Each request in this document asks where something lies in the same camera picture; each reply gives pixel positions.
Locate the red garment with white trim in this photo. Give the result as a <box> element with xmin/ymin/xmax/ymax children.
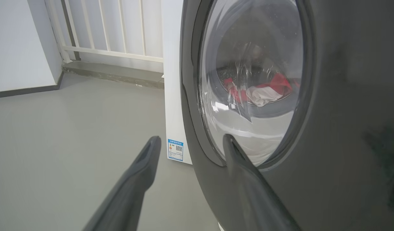
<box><xmin>222</xmin><ymin>73</ymin><xmax>300</xmax><ymax>104</ymax></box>

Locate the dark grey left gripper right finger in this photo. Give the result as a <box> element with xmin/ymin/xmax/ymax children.
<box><xmin>223</xmin><ymin>134</ymin><xmax>301</xmax><ymax>231</ymax></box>

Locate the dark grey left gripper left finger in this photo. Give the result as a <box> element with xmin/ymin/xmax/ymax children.
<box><xmin>82</xmin><ymin>136</ymin><xmax>161</xmax><ymax>231</ymax></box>

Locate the blue energy label sticker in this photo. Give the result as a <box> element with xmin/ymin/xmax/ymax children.
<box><xmin>167</xmin><ymin>139</ymin><xmax>184</xmax><ymax>162</ymax></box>

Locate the dark grey washing machine door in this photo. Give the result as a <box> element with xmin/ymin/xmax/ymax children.
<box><xmin>180</xmin><ymin>0</ymin><xmax>394</xmax><ymax>231</ymax></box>

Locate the white washing machine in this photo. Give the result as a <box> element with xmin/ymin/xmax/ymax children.
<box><xmin>161</xmin><ymin>0</ymin><xmax>192</xmax><ymax>165</ymax></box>

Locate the white balcony railing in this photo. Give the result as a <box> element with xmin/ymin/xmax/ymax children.
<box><xmin>45</xmin><ymin>0</ymin><xmax>164</xmax><ymax>64</ymax></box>

